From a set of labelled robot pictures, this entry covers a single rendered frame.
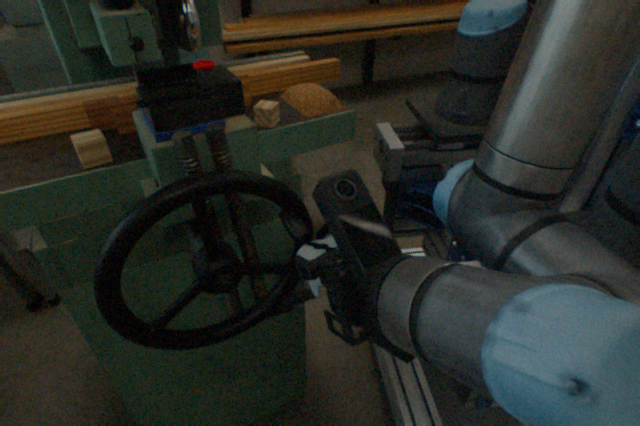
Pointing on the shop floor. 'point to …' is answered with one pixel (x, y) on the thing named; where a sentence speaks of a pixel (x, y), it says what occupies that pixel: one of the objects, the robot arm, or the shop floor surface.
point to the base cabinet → (178, 407)
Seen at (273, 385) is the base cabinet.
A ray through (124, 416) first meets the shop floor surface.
